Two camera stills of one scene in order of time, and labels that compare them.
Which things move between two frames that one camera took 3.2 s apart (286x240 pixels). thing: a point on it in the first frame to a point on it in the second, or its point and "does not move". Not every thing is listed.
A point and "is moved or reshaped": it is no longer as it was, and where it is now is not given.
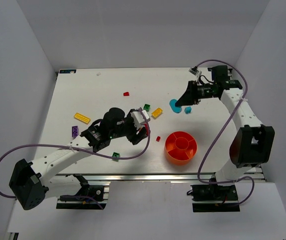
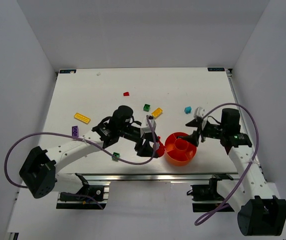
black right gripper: x=194 y=92 to x=200 y=130
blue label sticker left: x=68 y=71 does not move
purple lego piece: x=75 y=131 does not move
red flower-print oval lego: x=146 y=128 is moved or reshaped
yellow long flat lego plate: x=82 y=118 does not move
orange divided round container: x=180 y=148 does not move
